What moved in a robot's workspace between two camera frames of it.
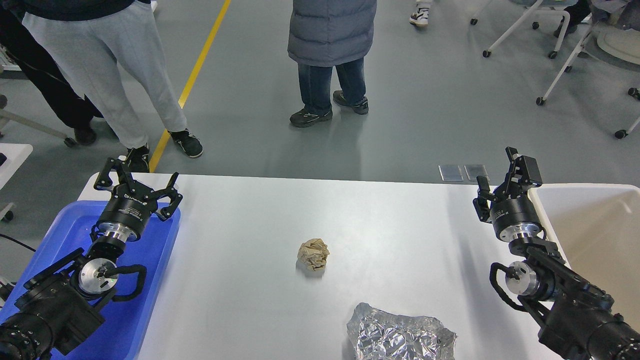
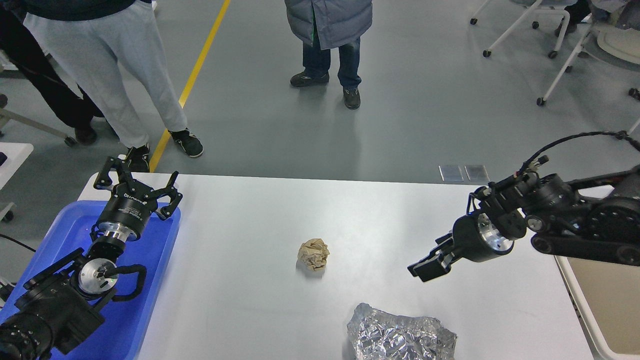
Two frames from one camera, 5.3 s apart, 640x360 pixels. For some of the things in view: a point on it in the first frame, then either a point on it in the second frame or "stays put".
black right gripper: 513,214 -> 475,239
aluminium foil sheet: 374,334 stays put
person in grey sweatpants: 87,36 stays put
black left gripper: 127,213 stays put
